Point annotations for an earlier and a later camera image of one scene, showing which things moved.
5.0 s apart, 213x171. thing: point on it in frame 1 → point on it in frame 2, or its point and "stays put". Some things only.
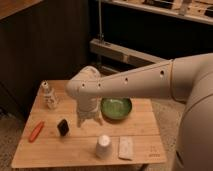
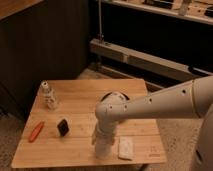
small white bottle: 50,96 stays put
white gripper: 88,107 → 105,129
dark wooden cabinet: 40,40 stays put
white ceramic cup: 103,148 stays put
